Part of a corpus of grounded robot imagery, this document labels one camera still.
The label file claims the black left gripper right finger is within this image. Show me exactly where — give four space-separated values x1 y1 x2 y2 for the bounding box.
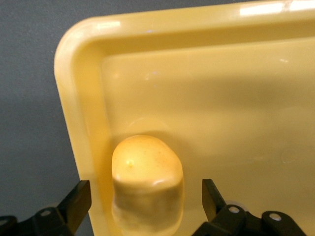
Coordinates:
201 178 315 236

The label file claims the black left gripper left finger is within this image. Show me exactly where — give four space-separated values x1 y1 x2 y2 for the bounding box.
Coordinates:
0 179 93 236

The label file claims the yellow potato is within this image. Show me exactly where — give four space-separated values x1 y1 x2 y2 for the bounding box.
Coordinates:
111 134 185 236

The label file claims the yellow plastic tray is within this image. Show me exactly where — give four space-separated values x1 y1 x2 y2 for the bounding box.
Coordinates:
53 0 315 236

